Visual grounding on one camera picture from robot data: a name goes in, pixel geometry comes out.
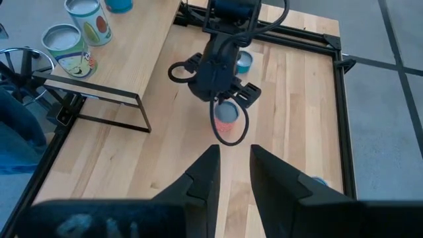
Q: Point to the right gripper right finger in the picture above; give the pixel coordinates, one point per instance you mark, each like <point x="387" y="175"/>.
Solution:
<point x="314" y="218"/>

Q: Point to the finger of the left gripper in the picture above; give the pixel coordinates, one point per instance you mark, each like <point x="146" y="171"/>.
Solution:
<point x="248" y="95"/>
<point x="194" y="63"/>

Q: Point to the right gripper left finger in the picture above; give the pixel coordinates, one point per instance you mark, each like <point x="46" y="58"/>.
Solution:
<point x="132" y="219"/>

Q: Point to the teal short tin can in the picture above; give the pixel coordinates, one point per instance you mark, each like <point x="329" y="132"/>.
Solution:
<point x="246" y="63"/>

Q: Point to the green soup tin can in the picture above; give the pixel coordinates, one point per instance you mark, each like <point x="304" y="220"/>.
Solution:
<point x="71" y="56"/>

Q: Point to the person's leg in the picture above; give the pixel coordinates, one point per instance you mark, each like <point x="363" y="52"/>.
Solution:
<point x="20" y="139"/>

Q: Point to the black aluminium table frame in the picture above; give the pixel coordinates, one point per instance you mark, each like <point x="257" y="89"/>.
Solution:
<point x="343" y="132"/>

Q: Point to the table-level camera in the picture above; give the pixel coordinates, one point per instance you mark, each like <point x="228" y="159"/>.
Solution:
<point x="65" y="114"/>

